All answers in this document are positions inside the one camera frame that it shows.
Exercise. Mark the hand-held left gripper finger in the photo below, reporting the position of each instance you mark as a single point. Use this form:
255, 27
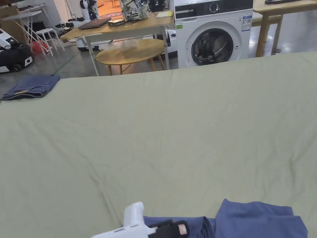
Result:
173, 228

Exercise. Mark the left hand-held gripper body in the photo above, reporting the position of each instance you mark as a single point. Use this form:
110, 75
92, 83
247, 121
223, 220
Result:
132, 215

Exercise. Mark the dark blue shirt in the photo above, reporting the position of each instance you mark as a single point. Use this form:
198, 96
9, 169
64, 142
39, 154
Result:
252, 220

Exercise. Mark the bed with pale green sheet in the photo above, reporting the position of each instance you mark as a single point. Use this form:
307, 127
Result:
153, 138

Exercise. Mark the folded blue jeans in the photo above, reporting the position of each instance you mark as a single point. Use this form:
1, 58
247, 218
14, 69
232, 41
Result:
34, 86

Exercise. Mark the white washing machine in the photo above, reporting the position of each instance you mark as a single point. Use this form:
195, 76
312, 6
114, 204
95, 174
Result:
213, 34

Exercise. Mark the black and white wheeled robot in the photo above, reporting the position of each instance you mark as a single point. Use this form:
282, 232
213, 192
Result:
14, 57

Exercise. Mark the white humanoid robot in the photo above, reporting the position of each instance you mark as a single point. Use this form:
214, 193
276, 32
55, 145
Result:
86, 10

